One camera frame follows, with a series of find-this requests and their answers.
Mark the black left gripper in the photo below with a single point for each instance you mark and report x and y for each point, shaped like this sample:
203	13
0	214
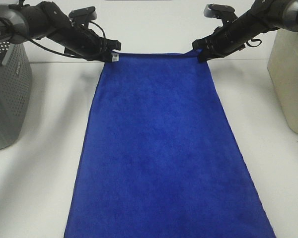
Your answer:
82	41

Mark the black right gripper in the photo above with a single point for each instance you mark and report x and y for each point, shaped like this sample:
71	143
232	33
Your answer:
224	41

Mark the blue microfibre towel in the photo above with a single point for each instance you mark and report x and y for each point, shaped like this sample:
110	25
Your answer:
159	159

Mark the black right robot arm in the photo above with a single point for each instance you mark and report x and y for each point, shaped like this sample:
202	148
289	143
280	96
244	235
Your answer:
270	15

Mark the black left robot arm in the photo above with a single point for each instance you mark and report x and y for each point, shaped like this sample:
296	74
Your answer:
22	22

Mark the beige plastic bin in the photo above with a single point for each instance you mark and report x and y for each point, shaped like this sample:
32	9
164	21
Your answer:
283	70

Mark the grey perforated plastic basket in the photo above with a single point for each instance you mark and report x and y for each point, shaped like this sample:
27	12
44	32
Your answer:
15	90

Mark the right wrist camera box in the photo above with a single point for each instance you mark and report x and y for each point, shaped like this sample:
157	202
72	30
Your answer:
225	13

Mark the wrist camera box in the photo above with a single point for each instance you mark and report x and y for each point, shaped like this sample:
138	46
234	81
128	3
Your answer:
225	13
83	16

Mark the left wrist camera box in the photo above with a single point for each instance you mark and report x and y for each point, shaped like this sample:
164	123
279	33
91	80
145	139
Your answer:
83	16

